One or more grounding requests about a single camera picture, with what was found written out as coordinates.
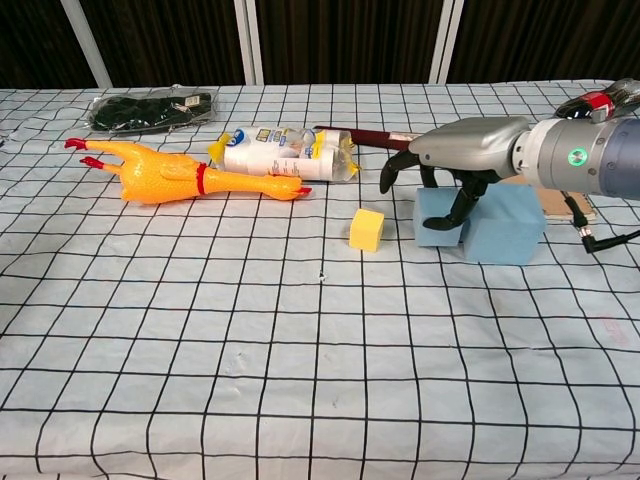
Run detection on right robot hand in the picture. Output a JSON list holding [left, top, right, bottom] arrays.
[[378, 116, 532, 231]]

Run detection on large blue foam cube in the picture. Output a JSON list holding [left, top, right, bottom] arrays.
[[460, 183, 547, 265]]

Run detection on medium blue foam cube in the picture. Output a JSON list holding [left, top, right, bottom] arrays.
[[413, 187, 474, 249]]

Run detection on small yellow foam cube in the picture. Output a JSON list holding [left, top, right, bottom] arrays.
[[348, 208, 386, 252]]

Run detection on dark red folded fan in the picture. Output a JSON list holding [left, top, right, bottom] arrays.
[[313, 124, 429, 153]]

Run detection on brown spiral notebook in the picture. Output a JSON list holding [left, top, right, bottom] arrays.
[[514, 174, 599, 221]]

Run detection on cola bottle with red label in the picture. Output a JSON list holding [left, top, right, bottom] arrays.
[[555, 78, 640, 122]]

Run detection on black grid white tablecloth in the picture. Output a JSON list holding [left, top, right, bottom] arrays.
[[0, 79, 640, 480]]

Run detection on yellow rubber chicken toy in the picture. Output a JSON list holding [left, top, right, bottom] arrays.
[[63, 138, 314, 205]]

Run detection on black gloves in plastic bag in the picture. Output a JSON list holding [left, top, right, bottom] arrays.
[[87, 85, 221, 135]]

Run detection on upright white partition post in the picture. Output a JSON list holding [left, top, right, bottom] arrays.
[[233, 0, 265, 86]]

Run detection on slanted white partition post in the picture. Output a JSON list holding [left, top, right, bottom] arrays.
[[59, 0, 114, 90]]

